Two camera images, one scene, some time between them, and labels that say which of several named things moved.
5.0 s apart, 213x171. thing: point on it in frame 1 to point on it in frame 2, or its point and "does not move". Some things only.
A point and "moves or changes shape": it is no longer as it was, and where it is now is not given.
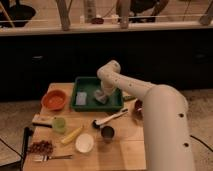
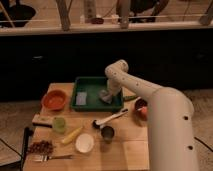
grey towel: x=99 y=96 moves or changes shape
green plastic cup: x=59 y=124 does not move
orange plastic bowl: x=54 y=100 does not move
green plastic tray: x=83 y=96 does not move
